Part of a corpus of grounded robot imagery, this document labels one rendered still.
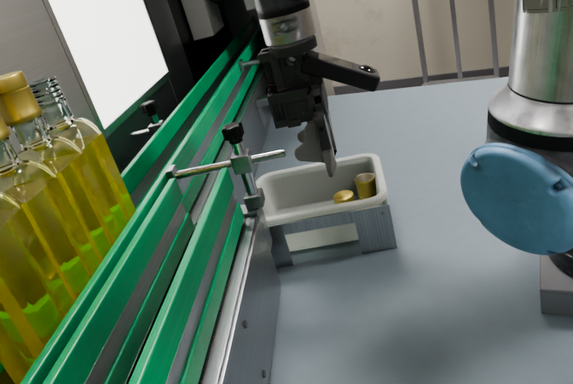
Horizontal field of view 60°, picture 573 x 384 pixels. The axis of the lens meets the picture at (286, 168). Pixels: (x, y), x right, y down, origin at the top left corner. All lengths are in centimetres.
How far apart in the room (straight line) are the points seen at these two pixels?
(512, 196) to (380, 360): 26
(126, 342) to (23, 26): 49
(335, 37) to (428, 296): 336
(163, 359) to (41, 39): 56
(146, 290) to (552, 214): 40
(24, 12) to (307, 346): 61
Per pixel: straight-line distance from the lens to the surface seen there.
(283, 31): 71
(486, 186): 48
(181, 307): 46
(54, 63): 86
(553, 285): 66
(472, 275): 73
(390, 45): 384
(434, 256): 77
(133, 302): 54
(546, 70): 44
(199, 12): 164
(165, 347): 42
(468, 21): 371
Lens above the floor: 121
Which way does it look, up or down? 24 degrees down
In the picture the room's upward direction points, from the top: 16 degrees counter-clockwise
